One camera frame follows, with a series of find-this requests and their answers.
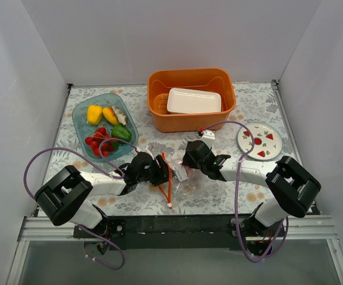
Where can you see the orange plastic bin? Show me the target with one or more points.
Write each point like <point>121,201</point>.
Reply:
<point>207,79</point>

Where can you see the clear zip top bag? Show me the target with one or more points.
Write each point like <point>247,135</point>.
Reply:
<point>183,178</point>

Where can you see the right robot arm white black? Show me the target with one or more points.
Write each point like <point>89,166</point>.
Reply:
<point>294,189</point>

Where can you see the orange yellow fake mango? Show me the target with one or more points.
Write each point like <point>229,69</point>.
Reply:
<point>110,116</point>

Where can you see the green fake bell pepper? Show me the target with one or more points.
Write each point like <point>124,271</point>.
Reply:
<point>121,132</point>

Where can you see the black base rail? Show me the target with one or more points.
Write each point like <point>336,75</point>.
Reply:
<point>172,232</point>

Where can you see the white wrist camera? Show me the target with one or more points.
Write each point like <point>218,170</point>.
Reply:
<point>207,137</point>
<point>139,150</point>

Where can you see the white rectangular tray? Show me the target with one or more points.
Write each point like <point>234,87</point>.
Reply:
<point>188,101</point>

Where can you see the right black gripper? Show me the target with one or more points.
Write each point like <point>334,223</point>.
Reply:
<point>187,155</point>

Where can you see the pink fake peach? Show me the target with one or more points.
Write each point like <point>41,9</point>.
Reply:
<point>191,173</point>

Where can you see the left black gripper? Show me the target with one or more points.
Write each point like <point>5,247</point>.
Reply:
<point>161,169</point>

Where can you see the floral table mat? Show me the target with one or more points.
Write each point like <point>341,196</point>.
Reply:
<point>256,102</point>

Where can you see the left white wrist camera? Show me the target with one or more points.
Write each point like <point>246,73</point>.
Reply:
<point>139,150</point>

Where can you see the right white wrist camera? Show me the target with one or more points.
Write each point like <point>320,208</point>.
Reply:
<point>207,137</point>

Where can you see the yellow fake bell pepper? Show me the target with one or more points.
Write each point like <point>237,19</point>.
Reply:
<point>94,114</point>

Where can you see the watermelon pattern round plate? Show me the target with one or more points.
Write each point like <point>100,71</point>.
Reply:
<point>267,141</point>

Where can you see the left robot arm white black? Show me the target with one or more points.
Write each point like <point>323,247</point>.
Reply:
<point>63,198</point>

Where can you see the red fake strawberries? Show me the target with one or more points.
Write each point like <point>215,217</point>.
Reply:
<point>95,142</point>

